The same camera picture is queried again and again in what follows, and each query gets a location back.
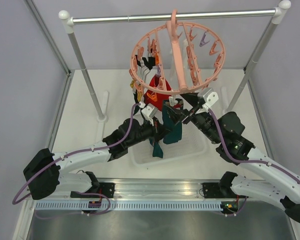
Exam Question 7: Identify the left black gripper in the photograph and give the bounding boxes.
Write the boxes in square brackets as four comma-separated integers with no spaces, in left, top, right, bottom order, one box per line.
[126,117,173,148]

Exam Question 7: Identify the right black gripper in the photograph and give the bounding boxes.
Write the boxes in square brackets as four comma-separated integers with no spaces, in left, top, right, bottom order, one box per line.
[163,90,221,144]

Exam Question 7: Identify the teal reindeer sock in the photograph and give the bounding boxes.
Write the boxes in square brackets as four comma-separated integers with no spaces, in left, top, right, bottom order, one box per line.
[161,100,183,145]

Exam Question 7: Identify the teal sock front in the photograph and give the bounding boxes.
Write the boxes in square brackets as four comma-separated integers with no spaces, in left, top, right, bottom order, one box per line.
[152,149,164,159]

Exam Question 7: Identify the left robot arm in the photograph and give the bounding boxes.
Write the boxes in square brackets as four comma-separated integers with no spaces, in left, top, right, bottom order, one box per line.
[23,118,172,200]

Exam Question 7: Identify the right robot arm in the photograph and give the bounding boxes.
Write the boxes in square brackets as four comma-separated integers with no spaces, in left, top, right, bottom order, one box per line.
[166,88,300,223]

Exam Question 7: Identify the pink round clip hanger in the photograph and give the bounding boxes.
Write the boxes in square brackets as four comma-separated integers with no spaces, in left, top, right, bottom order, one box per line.
[129,9,226,95]

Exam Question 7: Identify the red sock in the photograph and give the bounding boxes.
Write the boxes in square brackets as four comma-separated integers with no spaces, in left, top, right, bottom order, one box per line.
[144,74,172,111]

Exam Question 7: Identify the white plastic basket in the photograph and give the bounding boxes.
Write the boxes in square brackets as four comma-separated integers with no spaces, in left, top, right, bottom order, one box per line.
[128,124,208,167]

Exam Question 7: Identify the green patterned sock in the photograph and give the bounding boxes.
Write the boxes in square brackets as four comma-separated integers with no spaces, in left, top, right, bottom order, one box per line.
[133,90,144,115]

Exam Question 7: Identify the black white striped sock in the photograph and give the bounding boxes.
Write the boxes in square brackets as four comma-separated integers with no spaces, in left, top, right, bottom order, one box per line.
[137,56,156,83]

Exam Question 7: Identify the purple clothes peg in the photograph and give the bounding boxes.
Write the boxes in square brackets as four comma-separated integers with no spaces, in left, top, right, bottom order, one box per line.
[199,31,210,47]

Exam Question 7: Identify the metal clothes rack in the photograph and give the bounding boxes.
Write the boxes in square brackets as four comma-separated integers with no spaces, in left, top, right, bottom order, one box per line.
[58,0,291,122]

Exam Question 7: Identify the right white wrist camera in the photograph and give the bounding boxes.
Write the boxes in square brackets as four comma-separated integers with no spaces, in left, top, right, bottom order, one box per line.
[197,87,219,112]

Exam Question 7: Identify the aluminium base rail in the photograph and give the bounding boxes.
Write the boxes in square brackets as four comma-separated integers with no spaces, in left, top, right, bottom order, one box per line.
[98,178,224,201]

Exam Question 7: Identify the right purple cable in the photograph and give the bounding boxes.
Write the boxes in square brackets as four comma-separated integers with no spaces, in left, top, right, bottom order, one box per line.
[207,107,300,192]

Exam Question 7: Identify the purple cable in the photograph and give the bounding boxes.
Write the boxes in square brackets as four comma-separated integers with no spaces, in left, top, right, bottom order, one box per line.
[12,102,143,221]
[207,107,300,192]

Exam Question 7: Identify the white slotted cable duct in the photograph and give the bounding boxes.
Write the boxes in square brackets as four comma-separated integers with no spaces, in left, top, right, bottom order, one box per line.
[35,200,223,211]

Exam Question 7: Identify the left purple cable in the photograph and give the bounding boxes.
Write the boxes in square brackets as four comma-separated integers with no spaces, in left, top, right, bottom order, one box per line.
[12,102,143,221]

